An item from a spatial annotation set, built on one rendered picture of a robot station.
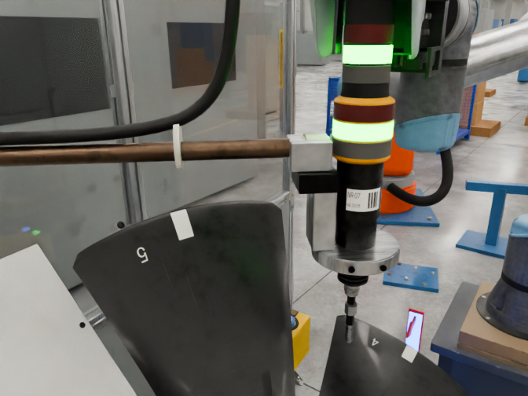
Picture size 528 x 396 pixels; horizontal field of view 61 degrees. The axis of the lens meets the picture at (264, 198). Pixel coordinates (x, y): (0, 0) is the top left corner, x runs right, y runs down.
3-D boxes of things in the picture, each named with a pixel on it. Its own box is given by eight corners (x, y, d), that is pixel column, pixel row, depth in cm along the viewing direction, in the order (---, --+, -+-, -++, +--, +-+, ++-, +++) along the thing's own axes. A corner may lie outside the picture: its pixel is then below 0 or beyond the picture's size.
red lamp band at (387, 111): (341, 123, 31) (342, 106, 30) (327, 113, 35) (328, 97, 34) (403, 122, 31) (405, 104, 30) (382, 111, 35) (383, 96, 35)
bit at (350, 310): (340, 342, 39) (343, 291, 38) (346, 335, 40) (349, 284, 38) (351, 346, 39) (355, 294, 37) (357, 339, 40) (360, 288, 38)
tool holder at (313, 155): (294, 280, 33) (295, 150, 30) (282, 239, 39) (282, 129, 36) (412, 274, 34) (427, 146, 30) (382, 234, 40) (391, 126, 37)
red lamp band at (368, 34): (350, 44, 29) (351, 23, 29) (338, 42, 32) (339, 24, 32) (400, 43, 30) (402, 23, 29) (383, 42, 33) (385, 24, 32)
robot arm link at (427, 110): (413, 133, 65) (422, 54, 61) (471, 152, 55) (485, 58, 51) (366, 138, 63) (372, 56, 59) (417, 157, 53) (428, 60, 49)
